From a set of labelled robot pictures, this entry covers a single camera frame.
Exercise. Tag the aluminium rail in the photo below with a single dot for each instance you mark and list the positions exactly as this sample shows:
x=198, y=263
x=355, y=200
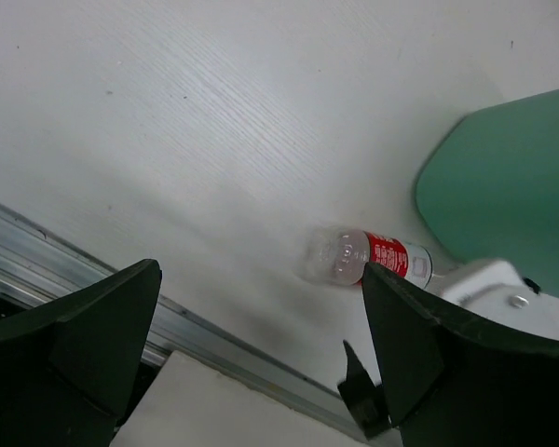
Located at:
x=36, y=267

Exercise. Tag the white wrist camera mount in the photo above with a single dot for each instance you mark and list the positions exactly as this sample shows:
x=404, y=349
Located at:
x=493, y=289

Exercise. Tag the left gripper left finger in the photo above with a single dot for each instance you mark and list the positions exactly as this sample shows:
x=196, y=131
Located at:
x=67, y=367

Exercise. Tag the green plastic bin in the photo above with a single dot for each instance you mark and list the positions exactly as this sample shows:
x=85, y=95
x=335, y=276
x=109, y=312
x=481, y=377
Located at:
x=491, y=188

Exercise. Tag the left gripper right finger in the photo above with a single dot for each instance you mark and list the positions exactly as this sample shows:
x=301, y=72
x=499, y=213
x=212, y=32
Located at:
x=453, y=378

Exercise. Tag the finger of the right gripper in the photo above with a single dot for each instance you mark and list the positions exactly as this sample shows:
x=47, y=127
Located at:
x=364, y=400

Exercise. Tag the red label plastic bottle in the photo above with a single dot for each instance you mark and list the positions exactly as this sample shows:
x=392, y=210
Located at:
x=337, y=256

